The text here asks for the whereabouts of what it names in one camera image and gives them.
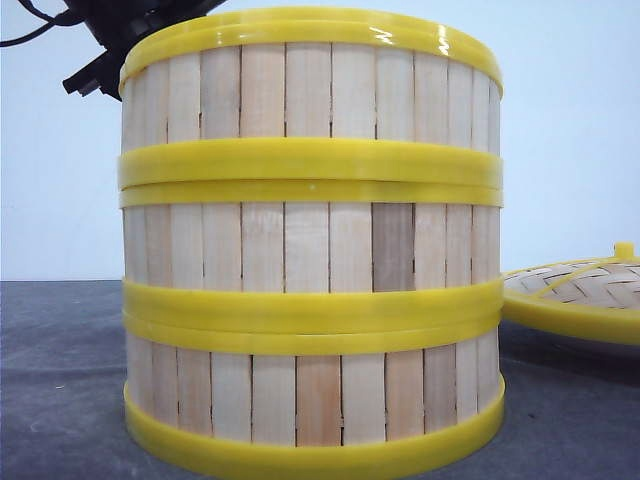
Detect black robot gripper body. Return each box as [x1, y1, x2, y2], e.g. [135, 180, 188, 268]
[63, 0, 220, 100]

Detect black cable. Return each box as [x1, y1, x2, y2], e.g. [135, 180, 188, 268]
[0, 0, 91, 49]

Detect bamboo steamer basket two buns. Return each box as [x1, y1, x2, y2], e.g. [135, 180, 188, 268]
[123, 307, 505, 479]

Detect bamboo steamer basket single bun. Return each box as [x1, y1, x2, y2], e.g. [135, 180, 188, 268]
[118, 7, 503, 207]

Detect woven bamboo steamer lid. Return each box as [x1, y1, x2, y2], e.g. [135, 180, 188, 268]
[503, 242, 639, 346]

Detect bamboo steamer basket yellow rims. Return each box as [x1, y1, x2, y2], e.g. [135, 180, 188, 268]
[123, 181, 501, 337]

